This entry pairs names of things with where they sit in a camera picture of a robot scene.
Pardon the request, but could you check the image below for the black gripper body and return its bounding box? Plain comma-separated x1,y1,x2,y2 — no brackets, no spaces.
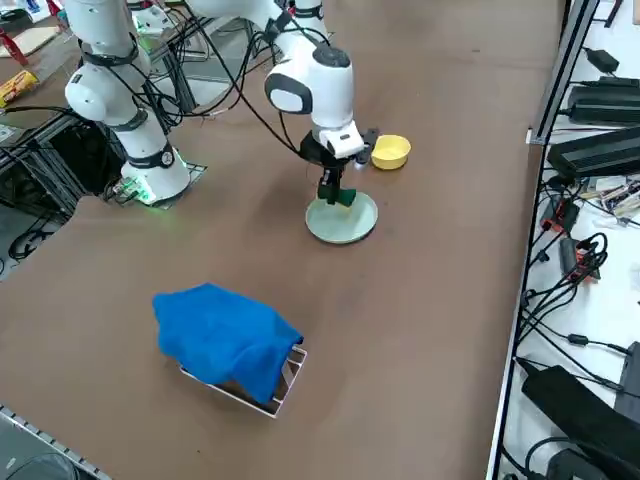
299,132,351,174

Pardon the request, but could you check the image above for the green and yellow sponge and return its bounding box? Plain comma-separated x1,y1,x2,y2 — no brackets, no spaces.
319,186,358,209

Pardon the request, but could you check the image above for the pale green plate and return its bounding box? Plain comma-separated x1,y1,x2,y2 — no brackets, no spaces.
305,191,380,246

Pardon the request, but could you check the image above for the small yellow dish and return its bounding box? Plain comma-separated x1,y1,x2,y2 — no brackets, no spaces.
369,134,413,172

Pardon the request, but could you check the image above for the blue cloth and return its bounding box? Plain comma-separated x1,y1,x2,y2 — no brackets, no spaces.
151,282,305,404

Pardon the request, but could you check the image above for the black orange power strip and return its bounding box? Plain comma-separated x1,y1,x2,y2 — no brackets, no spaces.
541,196,582,234
558,237,609,284

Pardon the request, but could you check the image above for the white metal rack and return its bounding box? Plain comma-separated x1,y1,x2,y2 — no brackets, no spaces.
178,344,309,420

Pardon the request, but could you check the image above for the large flat black box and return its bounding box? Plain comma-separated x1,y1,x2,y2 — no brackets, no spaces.
546,126,640,179

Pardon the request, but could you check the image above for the small black power adapter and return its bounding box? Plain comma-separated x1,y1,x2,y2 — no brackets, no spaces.
583,47,621,74

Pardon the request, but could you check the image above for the yellow package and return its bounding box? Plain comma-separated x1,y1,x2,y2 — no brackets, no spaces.
0,68,41,109

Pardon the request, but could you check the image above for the red tool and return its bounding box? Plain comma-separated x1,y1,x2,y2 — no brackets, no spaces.
0,27,30,67

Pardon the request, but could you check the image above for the large black power adapter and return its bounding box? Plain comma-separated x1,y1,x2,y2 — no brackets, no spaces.
519,363,640,480

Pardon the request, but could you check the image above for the arm's black cable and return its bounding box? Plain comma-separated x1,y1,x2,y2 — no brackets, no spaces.
127,0,331,164

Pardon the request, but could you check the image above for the aluminium post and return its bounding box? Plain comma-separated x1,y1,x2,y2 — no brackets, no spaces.
527,0,601,147

